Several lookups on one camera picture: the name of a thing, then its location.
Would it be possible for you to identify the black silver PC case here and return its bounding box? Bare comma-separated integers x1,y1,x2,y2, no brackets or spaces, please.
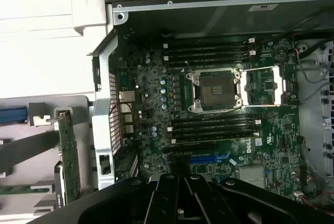
87,0,334,218

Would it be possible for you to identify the green RAM stick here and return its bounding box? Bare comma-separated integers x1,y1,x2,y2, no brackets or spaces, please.
0,185,50,195

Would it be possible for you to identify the CPU socket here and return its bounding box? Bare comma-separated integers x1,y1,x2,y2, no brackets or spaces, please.
186,67,243,112

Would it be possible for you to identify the light blue thin wire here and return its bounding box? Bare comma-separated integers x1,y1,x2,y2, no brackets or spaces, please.
216,150,233,162

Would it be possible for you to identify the silver socket cover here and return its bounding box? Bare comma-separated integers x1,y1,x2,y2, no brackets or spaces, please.
240,66,287,107

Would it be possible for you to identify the green motherboard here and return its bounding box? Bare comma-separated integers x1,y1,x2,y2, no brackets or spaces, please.
116,29,303,201

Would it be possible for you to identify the pale metal corner bracket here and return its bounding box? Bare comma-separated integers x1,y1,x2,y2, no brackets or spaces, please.
71,0,108,37

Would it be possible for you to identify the silver chipset heatsink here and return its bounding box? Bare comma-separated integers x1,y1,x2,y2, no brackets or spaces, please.
237,166,266,183

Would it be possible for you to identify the grey parts rack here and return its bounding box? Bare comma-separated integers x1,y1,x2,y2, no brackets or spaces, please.
0,95,96,216

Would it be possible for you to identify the silver ethernet port block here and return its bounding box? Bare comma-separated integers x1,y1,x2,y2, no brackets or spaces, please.
118,90,136,102

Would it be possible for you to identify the black long expansion slot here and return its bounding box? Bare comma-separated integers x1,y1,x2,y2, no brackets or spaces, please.
169,144,218,155

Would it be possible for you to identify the blue expansion slot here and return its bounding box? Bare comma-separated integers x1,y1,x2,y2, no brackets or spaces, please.
188,155,218,166

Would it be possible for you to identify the thin metal locking lever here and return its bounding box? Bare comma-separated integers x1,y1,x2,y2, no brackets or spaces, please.
184,61,196,75

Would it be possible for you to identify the black RAM slot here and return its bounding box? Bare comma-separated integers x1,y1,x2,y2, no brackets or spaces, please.
166,56,253,68
166,119,261,133
171,115,258,127
171,126,258,138
163,38,256,49
163,51,256,61
166,44,251,55

